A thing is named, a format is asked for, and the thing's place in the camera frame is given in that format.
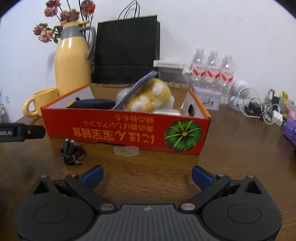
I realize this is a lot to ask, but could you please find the black usb cable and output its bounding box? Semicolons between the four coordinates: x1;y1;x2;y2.
60;138;87;166

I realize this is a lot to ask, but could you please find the red pumpkin cardboard box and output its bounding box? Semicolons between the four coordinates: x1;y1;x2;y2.
41;84;211;155

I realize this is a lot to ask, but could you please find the crumpled iridescent plastic wrap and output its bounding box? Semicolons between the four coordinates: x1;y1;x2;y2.
115;88;130;110

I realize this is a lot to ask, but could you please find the lavender tin box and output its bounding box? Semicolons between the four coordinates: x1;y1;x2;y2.
193;86;221;111

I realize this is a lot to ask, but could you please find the dried pink flower bouquet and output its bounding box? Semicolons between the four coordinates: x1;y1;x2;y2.
33;0;96;44

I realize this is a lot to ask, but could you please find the white flat carton box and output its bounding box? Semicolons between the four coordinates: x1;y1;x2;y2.
153;60;185;70

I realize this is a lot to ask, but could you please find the black paper shopping bag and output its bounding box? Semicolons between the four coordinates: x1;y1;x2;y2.
92;1;160;84

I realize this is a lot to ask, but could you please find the purple tissue pack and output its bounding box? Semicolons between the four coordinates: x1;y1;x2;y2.
282;118;296;146

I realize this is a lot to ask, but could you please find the navy blue zipper pouch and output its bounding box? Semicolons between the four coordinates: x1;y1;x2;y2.
66;98;115;109

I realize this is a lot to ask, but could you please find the yellow white plush toy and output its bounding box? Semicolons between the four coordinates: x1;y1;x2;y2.
125;78;175;113

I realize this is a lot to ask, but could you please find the clear container with seeds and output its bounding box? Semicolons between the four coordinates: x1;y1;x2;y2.
159;68;190;89

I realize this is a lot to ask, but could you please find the yellow thermos jug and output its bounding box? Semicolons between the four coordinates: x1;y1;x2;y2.
54;20;96;96

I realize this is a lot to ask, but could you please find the yellow ceramic mug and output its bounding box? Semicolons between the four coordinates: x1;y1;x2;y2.
23;87;58;118

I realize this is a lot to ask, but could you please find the middle water bottle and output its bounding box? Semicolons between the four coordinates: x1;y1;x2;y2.
205;50;221;90

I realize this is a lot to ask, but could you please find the colourful snack packet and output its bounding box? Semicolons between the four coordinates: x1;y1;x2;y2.
282;91;296;120

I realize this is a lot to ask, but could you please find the left water bottle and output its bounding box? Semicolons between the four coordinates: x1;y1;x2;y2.
190;48;206;87

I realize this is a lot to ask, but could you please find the right water bottle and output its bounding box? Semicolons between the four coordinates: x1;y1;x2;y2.
217;55;234;105

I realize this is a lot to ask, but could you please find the water bottle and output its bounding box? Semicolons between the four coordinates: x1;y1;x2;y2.
190;48;206;87
205;50;221;90
217;55;234;105

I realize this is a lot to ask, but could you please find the purple knitted cloth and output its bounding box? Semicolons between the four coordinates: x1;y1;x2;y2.
112;70;157;110

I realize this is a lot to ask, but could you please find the white robot figurine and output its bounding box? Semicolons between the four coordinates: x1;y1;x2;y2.
228;80;250;110

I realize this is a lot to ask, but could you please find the clear round plastic lid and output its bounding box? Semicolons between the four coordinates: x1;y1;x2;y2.
114;146;139;157

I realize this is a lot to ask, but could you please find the tangled cables and charger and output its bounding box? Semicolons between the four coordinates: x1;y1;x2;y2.
238;86;289;127

